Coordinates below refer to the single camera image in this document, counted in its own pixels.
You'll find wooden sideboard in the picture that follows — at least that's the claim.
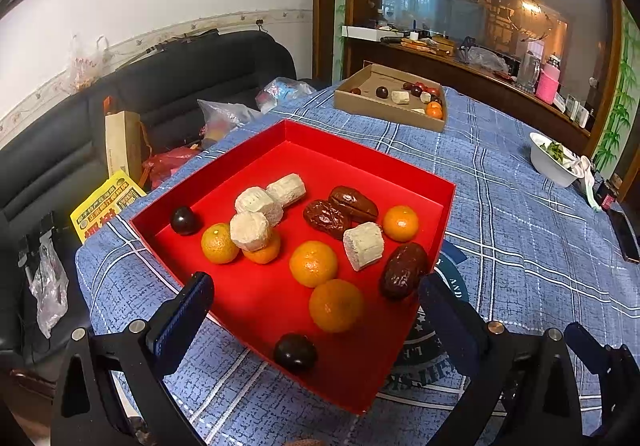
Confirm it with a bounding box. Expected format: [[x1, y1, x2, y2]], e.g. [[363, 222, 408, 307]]
[[342, 34, 593, 142]]

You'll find red tray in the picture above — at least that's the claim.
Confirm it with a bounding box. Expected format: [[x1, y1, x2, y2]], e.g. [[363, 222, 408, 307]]
[[129, 119, 457, 414]]

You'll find white bowl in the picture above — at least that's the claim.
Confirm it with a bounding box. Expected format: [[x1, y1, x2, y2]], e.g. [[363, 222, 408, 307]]
[[529, 131, 593, 188]]

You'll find black leather sofa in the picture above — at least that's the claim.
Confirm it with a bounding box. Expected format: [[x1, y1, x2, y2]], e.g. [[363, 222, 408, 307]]
[[0, 31, 326, 377]]

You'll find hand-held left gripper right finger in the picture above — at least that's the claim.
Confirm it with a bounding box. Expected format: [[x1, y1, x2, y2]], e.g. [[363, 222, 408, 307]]
[[419, 273, 583, 446]]

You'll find clear bag with blue packets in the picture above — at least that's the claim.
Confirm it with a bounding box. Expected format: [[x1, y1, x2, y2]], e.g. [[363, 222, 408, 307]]
[[255, 76, 318, 114]]

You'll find red plastic bag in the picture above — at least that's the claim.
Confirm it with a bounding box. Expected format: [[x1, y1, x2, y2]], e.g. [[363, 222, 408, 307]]
[[142, 146, 203, 189]]

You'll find crumpled clear plastic bag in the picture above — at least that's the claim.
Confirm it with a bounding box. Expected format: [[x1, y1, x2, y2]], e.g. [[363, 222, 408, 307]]
[[27, 236, 71, 339]]

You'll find black smartphone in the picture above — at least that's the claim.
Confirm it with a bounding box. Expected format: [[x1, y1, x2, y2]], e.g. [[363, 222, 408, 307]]
[[609, 209, 640, 264]]

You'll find small dark red box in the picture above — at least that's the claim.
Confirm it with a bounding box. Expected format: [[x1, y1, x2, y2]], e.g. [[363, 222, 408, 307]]
[[597, 179, 621, 209]]

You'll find flat white box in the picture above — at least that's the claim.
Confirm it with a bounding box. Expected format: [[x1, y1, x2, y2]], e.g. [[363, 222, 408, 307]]
[[342, 25, 396, 42]]

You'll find white plastic utensil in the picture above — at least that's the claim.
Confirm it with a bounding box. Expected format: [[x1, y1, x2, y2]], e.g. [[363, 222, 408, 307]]
[[572, 155, 601, 212]]

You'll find blue checked tablecloth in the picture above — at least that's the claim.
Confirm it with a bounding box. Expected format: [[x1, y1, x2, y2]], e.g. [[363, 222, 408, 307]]
[[75, 84, 640, 446]]

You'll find shallow cardboard box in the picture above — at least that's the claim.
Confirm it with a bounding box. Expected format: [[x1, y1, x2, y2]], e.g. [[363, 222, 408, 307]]
[[333, 64, 447, 132]]

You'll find pink cup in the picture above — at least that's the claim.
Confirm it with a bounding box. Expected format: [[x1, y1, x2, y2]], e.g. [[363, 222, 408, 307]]
[[536, 59, 561, 106]]

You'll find printed plastic carrier bag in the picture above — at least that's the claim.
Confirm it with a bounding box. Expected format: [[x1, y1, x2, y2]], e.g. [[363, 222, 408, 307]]
[[65, 34, 113, 94]]

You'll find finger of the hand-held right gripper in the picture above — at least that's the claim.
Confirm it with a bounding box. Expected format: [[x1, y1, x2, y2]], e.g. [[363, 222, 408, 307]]
[[564, 322, 640, 407]]

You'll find grey plastic bag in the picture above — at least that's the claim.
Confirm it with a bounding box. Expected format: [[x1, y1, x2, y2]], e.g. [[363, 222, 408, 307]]
[[457, 45, 508, 72]]

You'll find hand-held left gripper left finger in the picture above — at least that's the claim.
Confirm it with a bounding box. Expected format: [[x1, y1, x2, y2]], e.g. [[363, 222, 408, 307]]
[[50, 271, 216, 446]]

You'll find brown paper bag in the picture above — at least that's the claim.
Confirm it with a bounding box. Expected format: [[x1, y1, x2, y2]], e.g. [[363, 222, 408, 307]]
[[104, 96, 151, 192]]

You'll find glass mug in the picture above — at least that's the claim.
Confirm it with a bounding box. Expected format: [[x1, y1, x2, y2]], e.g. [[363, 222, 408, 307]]
[[515, 51, 543, 92]]

